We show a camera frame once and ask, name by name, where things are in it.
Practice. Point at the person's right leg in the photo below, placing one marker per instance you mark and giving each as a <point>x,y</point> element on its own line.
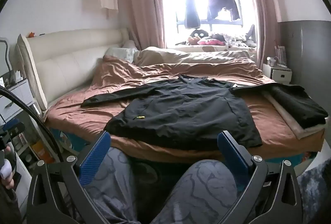
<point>201,193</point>

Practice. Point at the printed bed base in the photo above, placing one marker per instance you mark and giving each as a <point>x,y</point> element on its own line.
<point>64,140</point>

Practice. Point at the white items on floor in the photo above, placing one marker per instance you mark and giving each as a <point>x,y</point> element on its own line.
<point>281,57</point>

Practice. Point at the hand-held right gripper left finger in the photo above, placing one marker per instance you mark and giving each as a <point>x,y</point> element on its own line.
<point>94,158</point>

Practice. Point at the person's left leg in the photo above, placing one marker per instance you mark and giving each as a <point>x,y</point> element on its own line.
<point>116,187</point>

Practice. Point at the grey white cloth heap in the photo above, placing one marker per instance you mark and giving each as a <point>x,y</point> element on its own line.
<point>236,41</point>

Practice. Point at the pink curtain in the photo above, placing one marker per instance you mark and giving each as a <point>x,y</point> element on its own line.
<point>142,6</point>
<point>263,6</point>

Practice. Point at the cream padded headboard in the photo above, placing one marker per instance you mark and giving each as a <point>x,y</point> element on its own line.
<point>62,58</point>

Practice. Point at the white drawer cabinet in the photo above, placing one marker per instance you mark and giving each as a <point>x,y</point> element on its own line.
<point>18,100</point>

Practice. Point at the brown duvet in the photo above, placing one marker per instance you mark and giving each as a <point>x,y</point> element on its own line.
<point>103,84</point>

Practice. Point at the mirror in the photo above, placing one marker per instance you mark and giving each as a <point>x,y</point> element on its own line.
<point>4,58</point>

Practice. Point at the brown plush toy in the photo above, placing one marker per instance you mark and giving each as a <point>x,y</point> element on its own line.
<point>193,40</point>

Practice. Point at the black plush toy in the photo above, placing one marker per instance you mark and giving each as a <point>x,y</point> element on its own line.
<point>198,33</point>

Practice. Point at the orange box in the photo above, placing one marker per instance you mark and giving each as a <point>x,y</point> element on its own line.
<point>41,150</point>

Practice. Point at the black jacket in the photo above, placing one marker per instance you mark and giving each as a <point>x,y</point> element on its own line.
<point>181,110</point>

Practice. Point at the beige quilt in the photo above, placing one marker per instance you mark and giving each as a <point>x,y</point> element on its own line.
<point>196,57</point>

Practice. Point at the dark logo rug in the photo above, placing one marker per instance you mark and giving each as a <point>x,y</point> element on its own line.
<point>160,169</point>

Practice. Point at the person's left hand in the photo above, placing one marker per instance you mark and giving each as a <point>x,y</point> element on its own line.
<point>6,171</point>

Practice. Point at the orange toy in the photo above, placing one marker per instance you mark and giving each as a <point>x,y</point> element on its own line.
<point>31,34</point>

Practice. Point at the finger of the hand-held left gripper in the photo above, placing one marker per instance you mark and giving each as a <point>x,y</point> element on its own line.
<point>9,124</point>

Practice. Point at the white nightstand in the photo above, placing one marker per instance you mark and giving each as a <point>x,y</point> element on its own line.
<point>278,74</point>

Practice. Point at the folded beige blanket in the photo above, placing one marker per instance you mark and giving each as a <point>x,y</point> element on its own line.
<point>287,118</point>

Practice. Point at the white cup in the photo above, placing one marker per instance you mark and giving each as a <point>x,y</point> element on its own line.
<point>271,61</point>

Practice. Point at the window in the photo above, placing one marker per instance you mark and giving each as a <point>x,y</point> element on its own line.
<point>178,6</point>

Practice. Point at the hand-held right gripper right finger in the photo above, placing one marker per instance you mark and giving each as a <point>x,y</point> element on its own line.
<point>230,156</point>

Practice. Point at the pink plush cushion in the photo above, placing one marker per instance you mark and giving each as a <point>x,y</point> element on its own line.
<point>210,42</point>

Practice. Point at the white pillow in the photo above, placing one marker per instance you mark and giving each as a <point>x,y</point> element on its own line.
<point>120,53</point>

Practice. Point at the person's leg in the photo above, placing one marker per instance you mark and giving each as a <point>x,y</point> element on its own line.
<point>201,193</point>
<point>116,187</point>

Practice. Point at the folded black clothes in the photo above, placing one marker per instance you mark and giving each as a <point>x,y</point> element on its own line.
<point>297,102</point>

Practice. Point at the person's left forearm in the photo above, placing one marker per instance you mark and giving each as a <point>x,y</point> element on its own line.
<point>9,208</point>

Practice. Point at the dark hanging pants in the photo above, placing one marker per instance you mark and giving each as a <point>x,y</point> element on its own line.
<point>191,6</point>

